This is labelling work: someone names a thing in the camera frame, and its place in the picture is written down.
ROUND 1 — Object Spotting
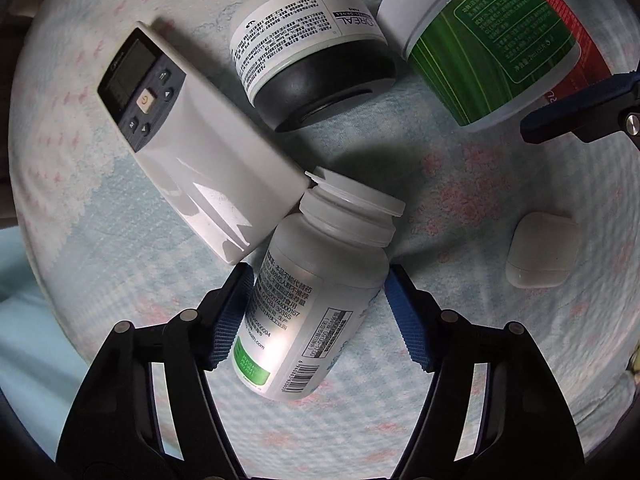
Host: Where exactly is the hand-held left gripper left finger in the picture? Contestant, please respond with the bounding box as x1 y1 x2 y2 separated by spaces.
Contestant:
56 262 256 480

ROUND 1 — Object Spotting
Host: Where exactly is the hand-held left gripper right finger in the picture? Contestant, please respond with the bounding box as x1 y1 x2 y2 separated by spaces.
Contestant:
384 264 586 480

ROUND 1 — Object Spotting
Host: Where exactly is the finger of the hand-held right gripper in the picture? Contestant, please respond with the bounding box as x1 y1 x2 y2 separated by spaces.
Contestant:
520 71 640 151

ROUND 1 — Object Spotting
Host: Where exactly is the white pill bottle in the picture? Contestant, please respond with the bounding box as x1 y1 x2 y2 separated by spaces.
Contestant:
232 169 407 402

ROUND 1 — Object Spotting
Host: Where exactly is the green labelled white jar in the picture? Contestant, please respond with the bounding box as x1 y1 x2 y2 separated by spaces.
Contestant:
376 0 583 133

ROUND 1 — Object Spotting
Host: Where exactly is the white earbuds case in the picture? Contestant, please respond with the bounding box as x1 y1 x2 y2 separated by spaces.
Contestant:
505 212 581 289

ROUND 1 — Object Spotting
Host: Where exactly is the floral printed blanket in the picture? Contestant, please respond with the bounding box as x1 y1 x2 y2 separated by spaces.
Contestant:
7 0 640 480

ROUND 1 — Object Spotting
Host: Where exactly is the white remote control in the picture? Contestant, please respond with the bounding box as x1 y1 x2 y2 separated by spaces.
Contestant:
96 21 311 267

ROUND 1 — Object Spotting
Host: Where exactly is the white jar with black lid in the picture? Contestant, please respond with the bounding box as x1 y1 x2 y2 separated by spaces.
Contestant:
229 0 399 134

